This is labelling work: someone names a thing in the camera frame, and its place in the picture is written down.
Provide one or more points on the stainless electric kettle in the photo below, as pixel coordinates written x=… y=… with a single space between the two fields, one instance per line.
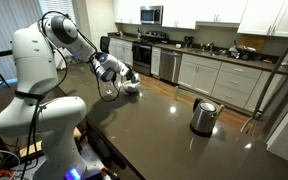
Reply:
x=204 y=117

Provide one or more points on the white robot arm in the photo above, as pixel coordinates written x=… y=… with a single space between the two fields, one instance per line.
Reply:
x=36 y=75

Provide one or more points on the clear drinking glass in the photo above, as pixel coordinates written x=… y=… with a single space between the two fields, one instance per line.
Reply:
x=109 y=88

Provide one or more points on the wooden board base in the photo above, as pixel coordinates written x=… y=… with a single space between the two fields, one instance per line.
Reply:
x=37 y=146

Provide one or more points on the beige wooden chair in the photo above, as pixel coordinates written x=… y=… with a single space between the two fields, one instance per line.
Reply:
x=249 y=126

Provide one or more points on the stainless microwave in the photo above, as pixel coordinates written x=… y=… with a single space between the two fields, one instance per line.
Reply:
x=151 y=14

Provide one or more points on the stainless dishwasher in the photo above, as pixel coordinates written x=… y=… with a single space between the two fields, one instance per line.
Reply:
x=170 y=62

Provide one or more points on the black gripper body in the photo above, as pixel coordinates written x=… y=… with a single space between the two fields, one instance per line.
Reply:
x=129 y=74

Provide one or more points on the white ceramic mug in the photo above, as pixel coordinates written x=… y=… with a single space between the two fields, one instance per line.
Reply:
x=135 y=78

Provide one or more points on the black kitchen stove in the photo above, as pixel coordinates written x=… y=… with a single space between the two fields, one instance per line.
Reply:
x=142 y=50

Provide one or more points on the white cereal bowl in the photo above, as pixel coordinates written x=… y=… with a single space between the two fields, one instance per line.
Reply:
x=130 y=87

